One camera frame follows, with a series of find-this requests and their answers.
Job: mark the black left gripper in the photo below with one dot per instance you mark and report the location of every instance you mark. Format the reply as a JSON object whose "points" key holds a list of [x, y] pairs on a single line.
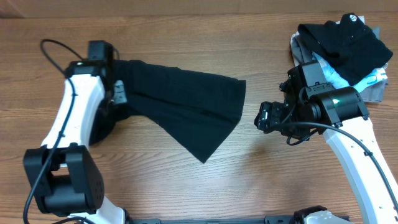
{"points": [[120, 96]]}

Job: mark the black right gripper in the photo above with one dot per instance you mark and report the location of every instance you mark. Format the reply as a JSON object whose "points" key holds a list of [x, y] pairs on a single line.
{"points": [[270, 114]]}

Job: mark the black t-shirt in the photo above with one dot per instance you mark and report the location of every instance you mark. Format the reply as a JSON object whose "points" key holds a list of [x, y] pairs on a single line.
{"points": [[199, 110]]}

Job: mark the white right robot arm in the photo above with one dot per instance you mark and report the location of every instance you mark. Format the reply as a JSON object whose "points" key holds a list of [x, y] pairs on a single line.
{"points": [[342, 118]]}

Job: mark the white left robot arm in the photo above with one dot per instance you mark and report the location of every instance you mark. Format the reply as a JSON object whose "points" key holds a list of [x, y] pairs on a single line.
{"points": [[64, 178]]}

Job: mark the light blue folded garment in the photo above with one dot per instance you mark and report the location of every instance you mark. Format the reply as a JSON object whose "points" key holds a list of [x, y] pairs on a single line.
{"points": [[332, 76]]}

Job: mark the beige folded garment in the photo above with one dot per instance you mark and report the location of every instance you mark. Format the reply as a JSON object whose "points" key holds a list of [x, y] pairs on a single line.
{"points": [[295, 49]]}

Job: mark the grey folded garment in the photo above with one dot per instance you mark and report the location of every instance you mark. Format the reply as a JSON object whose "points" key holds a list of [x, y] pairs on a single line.
{"points": [[371, 94]]}

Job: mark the black folded garment on pile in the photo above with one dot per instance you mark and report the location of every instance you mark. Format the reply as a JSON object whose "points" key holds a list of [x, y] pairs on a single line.
{"points": [[350, 46]]}

